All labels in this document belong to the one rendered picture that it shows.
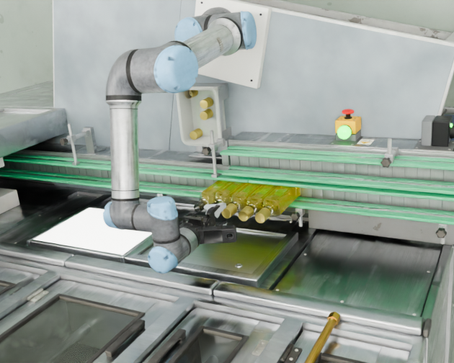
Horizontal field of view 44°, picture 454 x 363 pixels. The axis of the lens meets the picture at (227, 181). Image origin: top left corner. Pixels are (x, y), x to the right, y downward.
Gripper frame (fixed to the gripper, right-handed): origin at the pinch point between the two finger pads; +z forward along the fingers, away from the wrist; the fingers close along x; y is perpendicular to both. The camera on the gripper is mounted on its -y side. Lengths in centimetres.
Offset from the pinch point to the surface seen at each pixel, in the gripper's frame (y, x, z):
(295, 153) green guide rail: -14.3, -13.8, 23.9
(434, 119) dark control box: -56, -25, 35
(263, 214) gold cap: -12.6, -1.4, 0.5
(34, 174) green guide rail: 107, 6, 24
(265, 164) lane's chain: -1.6, -7.6, 28.2
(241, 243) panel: -2.0, 12.6, 5.7
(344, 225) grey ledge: -29.6, 11.7, 28.4
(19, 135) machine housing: 99, -16, 13
